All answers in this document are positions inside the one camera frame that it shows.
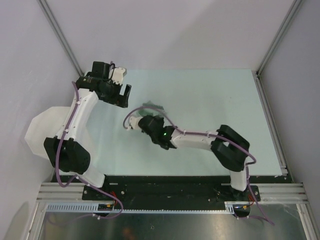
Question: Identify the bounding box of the white plastic bin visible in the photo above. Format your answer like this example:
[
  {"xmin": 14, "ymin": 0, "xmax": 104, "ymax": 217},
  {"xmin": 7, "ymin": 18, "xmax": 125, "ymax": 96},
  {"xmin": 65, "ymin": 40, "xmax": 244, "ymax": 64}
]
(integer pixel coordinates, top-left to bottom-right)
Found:
[{"xmin": 24, "ymin": 105, "xmax": 93, "ymax": 171}]

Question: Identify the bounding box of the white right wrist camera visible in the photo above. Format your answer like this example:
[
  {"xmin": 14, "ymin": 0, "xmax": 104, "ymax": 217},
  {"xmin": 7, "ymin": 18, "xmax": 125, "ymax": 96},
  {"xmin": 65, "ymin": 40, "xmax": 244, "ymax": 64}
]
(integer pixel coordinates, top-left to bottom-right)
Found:
[{"xmin": 126, "ymin": 115, "xmax": 142, "ymax": 131}]

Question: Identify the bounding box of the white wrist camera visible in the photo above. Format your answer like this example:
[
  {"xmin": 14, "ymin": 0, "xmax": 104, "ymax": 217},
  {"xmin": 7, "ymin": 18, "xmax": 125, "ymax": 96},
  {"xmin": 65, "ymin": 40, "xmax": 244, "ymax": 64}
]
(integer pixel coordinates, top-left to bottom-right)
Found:
[
  {"xmin": 109, "ymin": 67, "xmax": 127, "ymax": 86},
  {"xmin": 126, "ymin": 115, "xmax": 142, "ymax": 131}
]

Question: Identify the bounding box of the green hand brush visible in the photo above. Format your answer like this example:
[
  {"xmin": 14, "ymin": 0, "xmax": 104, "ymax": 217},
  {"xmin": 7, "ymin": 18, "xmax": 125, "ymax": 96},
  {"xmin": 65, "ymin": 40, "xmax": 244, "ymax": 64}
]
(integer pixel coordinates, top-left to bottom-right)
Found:
[{"xmin": 134, "ymin": 100, "xmax": 166, "ymax": 117}]

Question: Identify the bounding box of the aluminium frame rail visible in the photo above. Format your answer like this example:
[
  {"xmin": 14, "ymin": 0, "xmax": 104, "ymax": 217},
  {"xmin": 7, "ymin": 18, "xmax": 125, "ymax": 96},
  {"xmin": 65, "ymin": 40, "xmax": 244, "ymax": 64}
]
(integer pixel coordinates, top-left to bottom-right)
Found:
[{"xmin": 257, "ymin": 183, "xmax": 309, "ymax": 205}]

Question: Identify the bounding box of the grey slotted cable duct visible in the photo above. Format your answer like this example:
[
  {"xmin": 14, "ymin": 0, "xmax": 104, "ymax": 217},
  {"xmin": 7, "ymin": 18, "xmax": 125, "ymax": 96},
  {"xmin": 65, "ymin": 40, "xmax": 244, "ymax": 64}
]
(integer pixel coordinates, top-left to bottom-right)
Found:
[{"xmin": 44, "ymin": 201, "xmax": 237, "ymax": 215}]

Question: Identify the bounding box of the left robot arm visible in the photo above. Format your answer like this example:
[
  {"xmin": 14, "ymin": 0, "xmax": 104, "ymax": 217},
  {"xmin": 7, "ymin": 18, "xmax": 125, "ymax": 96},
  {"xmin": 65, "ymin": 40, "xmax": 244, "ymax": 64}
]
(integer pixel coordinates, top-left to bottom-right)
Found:
[{"xmin": 43, "ymin": 61, "xmax": 131, "ymax": 200}]

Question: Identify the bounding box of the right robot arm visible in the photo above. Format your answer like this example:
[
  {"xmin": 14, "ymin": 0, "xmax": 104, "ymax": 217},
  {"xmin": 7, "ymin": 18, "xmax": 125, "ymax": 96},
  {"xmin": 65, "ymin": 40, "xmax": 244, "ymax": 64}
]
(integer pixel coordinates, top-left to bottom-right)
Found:
[{"xmin": 130, "ymin": 115, "xmax": 250, "ymax": 201}]

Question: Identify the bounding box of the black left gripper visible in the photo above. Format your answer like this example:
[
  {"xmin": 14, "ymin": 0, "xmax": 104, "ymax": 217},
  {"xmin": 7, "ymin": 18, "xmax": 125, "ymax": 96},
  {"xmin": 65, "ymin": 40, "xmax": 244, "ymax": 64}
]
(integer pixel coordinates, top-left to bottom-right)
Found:
[{"xmin": 100, "ymin": 78, "xmax": 131, "ymax": 108}]

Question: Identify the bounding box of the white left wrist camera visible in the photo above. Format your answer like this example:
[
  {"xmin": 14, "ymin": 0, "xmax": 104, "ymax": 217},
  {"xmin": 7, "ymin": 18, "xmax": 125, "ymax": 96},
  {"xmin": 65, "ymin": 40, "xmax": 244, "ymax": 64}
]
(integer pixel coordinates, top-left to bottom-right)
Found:
[{"xmin": 109, "ymin": 67, "xmax": 127, "ymax": 86}]

